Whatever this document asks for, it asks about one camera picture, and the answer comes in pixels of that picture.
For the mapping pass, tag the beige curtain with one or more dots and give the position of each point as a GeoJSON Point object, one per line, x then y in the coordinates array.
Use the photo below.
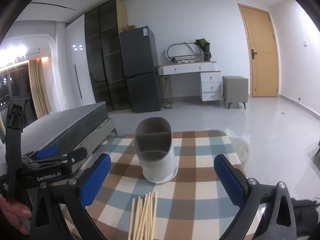
{"type": "Point", "coordinates": [40, 92]}

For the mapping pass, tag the dark cloth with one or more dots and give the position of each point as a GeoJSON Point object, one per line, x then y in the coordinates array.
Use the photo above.
{"type": "Point", "coordinates": [307, 215]}

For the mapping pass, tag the grey quilted mattress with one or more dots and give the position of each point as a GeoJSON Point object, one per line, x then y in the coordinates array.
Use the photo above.
{"type": "Point", "coordinates": [62, 122]}

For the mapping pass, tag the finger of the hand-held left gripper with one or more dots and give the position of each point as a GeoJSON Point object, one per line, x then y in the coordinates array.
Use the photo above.
{"type": "Point", "coordinates": [77, 153]}
{"type": "Point", "coordinates": [47, 152]}

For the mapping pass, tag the white dressing table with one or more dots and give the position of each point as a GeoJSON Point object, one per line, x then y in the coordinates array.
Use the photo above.
{"type": "Point", "coordinates": [190, 67]}

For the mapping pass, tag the bundle of wooden chopsticks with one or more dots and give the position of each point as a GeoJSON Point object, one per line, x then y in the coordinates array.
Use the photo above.
{"type": "Point", "coordinates": [143, 220]}

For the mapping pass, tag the light wooden door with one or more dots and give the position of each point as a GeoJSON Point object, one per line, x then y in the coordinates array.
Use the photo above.
{"type": "Point", "coordinates": [260, 67]}

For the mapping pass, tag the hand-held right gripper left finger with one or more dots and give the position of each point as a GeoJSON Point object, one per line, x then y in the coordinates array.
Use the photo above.
{"type": "Point", "coordinates": [96, 180]}

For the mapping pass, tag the person's left hand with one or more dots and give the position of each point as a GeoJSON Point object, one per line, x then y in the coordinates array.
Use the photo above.
{"type": "Point", "coordinates": [17, 211]}

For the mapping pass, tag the checked tablecloth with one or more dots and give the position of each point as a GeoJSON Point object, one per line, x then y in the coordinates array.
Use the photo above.
{"type": "Point", "coordinates": [195, 205]}

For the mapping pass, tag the dark grey refrigerator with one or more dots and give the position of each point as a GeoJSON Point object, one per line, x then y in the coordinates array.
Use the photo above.
{"type": "Point", "coordinates": [140, 62]}

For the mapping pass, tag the oval mirror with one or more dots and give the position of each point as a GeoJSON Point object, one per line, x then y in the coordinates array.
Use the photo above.
{"type": "Point", "coordinates": [183, 51]}

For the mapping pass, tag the dark glass cabinet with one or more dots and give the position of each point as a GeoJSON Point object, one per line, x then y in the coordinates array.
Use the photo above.
{"type": "Point", "coordinates": [105, 55]}

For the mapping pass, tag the grey nightstand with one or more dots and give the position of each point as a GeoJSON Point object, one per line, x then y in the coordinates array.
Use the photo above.
{"type": "Point", "coordinates": [235, 90]}

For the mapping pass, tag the dark glass window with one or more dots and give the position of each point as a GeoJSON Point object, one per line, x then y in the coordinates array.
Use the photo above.
{"type": "Point", "coordinates": [17, 80]}

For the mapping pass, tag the white grey utensil holder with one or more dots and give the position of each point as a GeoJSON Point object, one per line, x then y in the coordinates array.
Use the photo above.
{"type": "Point", "coordinates": [160, 165]}

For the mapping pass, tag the clear plastic bag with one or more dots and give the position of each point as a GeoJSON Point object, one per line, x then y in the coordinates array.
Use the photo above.
{"type": "Point", "coordinates": [240, 137]}

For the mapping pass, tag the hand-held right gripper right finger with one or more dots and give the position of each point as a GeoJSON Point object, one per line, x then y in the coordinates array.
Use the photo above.
{"type": "Point", "coordinates": [230, 180]}

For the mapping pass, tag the white wardrobe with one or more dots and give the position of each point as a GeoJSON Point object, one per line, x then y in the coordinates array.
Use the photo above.
{"type": "Point", "coordinates": [77, 80]}

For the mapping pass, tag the dark wrapped flower bouquet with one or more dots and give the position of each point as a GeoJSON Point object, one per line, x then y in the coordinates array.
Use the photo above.
{"type": "Point", "coordinates": [203, 43]}

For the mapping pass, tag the cardboard box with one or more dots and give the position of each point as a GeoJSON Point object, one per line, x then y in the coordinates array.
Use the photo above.
{"type": "Point", "coordinates": [131, 27]}

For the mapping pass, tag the grey bed frame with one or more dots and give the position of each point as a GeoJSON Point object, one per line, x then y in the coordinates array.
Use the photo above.
{"type": "Point", "coordinates": [100, 135]}

